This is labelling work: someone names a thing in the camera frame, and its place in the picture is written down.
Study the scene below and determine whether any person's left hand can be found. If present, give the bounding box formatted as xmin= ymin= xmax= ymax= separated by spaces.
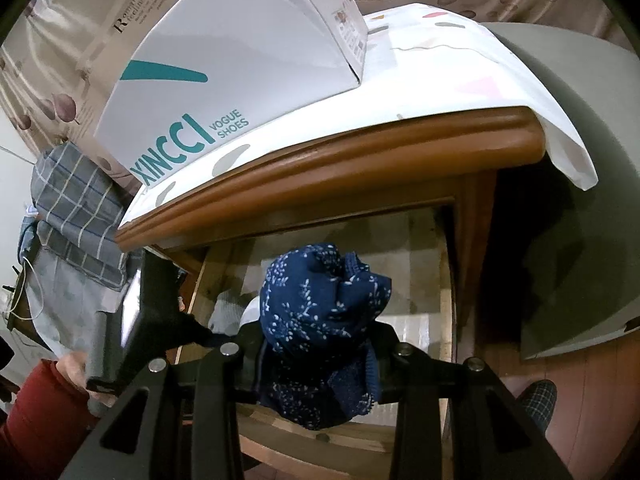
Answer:
xmin=55 ymin=350 xmax=118 ymax=418

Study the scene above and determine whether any light grey cloth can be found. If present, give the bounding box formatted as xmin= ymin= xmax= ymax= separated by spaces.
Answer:
xmin=25 ymin=250 xmax=126 ymax=361

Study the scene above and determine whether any person's left forearm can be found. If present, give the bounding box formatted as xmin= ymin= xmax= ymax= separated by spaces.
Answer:
xmin=0 ymin=360 xmax=101 ymax=480

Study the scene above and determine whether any white sock bundle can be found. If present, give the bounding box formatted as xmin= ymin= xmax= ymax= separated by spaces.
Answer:
xmin=207 ymin=295 xmax=262 ymax=336

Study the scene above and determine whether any checkered slipper foot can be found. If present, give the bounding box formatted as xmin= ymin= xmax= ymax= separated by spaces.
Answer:
xmin=515 ymin=380 xmax=558 ymax=433

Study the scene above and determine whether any brown wooden nightstand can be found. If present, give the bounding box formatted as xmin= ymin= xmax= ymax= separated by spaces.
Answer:
xmin=115 ymin=105 xmax=547 ymax=361

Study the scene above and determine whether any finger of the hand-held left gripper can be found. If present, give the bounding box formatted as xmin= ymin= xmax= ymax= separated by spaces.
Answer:
xmin=170 ymin=310 xmax=251 ymax=356

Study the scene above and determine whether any white patterned cover cloth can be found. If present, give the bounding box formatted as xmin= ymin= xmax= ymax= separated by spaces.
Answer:
xmin=120 ymin=2 xmax=599 ymax=226

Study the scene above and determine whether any navy floral underwear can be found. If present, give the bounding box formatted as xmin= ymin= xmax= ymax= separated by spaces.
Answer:
xmin=257 ymin=242 xmax=393 ymax=431

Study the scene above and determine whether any beige leaf print curtain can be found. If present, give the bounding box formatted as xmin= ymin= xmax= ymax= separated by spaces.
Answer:
xmin=0 ymin=0 xmax=616 ymax=181

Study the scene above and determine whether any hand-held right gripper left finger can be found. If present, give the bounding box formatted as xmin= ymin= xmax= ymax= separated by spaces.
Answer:
xmin=60 ymin=332 xmax=263 ymax=480

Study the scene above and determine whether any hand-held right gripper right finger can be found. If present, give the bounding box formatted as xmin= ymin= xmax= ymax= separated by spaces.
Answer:
xmin=372 ymin=330 xmax=576 ymax=480

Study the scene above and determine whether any grey plaid cloth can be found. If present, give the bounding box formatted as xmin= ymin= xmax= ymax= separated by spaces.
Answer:
xmin=30 ymin=142 xmax=131 ymax=286

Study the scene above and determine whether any white cardboard shoe box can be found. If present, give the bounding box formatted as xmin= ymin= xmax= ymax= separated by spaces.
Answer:
xmin=92 ymin=0 xmax=371 ymax=186

